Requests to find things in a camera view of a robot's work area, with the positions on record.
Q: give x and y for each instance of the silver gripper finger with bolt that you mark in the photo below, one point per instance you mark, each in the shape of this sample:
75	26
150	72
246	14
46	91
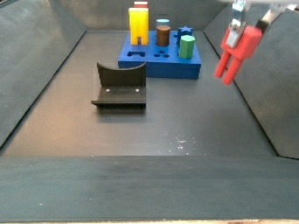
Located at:
238	24

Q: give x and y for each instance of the silver black-tipped gripper finger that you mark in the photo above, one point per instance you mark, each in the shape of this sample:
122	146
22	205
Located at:
276	10

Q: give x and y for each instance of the red three-prong block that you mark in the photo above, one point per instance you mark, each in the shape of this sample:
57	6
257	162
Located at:
234	55

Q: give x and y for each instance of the blue foam shape board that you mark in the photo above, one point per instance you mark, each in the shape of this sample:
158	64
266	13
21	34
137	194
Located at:
164	63

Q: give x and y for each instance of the blue star block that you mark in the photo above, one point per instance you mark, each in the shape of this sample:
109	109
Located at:
185	32

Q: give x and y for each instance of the green hexagonal prism block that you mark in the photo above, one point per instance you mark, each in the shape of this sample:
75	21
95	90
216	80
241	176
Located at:
188	42

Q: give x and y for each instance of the light blue cylinder block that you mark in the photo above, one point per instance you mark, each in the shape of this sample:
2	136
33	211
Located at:
164	21

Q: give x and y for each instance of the brown oval cylinder block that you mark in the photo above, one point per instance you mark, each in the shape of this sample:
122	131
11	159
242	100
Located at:
164	31

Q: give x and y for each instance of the yellow arch block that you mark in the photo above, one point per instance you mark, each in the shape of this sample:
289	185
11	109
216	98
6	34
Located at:
138	17

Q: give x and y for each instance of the red white block behind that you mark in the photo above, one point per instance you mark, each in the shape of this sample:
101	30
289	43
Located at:
141	4

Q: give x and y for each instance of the black curved stand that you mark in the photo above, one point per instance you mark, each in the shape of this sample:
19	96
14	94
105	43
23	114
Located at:
122	86

